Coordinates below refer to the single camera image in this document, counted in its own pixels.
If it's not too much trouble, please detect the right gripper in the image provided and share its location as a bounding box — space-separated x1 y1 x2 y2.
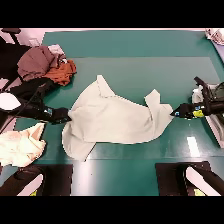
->
170 102 198 120

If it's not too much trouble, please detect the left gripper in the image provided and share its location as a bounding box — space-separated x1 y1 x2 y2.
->
49 106 72 125

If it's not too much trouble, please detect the pale grey T-shirt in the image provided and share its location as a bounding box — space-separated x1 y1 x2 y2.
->
61 74 175 163

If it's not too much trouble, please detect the dark green folded garment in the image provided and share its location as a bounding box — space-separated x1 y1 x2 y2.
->
212 82 224 100

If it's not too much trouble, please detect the black garment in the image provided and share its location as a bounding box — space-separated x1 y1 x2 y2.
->
9 77 62 111

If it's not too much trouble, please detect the orange garment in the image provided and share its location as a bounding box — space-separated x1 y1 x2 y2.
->
43 59 78 87

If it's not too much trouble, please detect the cream garment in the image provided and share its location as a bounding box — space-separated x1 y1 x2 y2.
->
0 122 47 168

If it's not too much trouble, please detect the mauve brown garment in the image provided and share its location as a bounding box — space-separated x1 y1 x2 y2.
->
17 45 65 83

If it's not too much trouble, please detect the small white garment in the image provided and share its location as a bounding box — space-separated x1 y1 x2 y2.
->
47 43 66 56

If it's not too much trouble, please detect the black office chair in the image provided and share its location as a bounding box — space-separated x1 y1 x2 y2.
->
0 28 33 93

